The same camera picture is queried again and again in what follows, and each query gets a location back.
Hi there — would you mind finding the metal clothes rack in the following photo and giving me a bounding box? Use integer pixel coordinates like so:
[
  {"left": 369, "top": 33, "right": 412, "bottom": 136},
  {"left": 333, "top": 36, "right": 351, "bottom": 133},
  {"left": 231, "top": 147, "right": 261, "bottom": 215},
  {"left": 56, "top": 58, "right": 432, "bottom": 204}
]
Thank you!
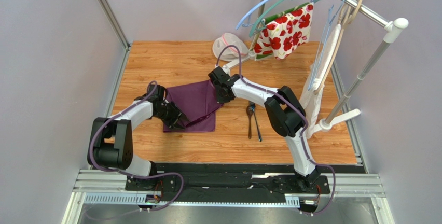
[{"left": 223, "top": 0, "right": 409, "bottom": 133}]

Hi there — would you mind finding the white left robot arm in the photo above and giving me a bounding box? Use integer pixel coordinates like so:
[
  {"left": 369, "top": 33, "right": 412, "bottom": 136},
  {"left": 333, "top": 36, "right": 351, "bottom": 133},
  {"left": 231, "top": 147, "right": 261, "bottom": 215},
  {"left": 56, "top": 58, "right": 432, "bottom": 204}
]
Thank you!
[{"left": 87, "top": 81, "right": 188, "bottom": 179}]

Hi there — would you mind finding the red poppy floral cloth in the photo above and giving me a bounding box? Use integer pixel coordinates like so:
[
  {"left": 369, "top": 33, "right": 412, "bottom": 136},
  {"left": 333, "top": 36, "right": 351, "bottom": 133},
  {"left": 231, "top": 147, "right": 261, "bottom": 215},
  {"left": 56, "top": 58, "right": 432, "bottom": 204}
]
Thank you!
[{"left": 253, "top": 3, "right": 314, "bottom": 60}]

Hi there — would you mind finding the white mesh laundry bag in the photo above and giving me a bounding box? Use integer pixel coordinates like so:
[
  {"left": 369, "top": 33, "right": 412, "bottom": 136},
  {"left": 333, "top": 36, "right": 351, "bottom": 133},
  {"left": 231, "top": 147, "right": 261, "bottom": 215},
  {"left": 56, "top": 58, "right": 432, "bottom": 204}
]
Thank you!
[{"left": 212, "top": 33, "right": 248, "bottom": 62}]

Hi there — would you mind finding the blue thin wire hanger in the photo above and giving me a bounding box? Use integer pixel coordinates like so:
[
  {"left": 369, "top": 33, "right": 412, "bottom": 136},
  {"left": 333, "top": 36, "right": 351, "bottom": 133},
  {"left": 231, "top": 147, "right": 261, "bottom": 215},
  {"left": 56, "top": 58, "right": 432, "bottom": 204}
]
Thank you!
[{"left": 307, "top": 0, "right": 346, "bottom": 91}]

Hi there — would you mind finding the purple cloth napkin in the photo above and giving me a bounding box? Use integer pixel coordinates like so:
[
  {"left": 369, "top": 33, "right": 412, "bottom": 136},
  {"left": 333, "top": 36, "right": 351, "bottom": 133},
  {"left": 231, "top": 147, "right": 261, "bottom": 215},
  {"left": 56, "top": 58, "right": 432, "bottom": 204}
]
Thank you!
[{"left": 163, "top": 80, "right": 223, "bottom": 133}]

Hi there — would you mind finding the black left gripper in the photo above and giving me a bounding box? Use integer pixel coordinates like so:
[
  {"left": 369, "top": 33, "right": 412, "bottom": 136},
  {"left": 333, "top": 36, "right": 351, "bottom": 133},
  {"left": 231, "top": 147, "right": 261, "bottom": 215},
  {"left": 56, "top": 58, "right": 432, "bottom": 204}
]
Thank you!
[{"left": 155, "top": 101, "right": 190, "bottom": 132}]

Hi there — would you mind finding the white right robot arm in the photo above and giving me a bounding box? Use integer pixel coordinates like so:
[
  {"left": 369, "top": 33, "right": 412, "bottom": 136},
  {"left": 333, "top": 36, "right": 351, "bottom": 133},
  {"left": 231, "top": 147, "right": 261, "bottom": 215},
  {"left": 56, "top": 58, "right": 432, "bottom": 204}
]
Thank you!
[{"left": 209, "top": 67, "right": 320, "bottom": 187}]

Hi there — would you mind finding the white towel on hanger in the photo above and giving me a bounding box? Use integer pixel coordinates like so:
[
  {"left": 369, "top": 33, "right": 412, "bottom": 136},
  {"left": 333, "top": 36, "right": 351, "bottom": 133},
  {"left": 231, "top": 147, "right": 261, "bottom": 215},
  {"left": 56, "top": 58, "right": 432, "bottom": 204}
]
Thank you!
[{"left": 299, "top": 24, "right": 342, "bottom": 139}]

